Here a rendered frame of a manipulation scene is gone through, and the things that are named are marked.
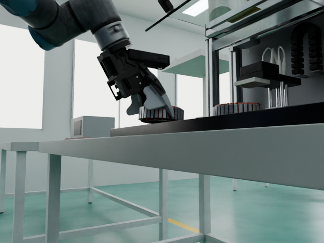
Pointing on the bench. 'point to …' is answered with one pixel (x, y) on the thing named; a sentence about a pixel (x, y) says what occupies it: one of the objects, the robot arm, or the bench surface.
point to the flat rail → (269, 22)
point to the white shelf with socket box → (196, 68)
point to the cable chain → (306, 27)
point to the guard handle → (167, 6)
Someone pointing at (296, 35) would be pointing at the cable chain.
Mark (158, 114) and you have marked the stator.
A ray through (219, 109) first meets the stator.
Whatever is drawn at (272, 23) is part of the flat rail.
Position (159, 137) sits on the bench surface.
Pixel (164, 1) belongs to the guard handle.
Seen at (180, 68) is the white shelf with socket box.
